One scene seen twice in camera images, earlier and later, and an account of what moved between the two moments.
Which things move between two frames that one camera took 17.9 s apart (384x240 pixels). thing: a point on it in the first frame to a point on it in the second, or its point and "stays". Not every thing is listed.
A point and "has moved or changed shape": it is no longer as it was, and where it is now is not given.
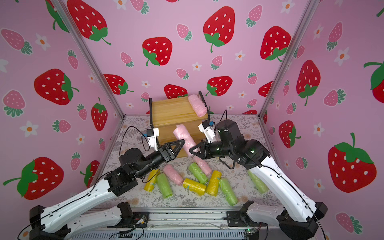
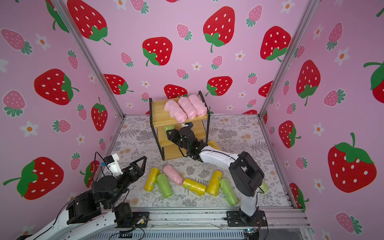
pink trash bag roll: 198,105 stays
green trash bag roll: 164,185 stays
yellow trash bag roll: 194,186 stays
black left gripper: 166,155 to 136,173
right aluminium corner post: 311,7 stays
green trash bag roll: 198,173 to 169,127
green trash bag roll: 227,190 stays
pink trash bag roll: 203,164 to 175,111
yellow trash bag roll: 212,187 stays
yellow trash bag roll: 149,184 stays
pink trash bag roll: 174,176 stays
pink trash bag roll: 181,132 has moved or changed shape
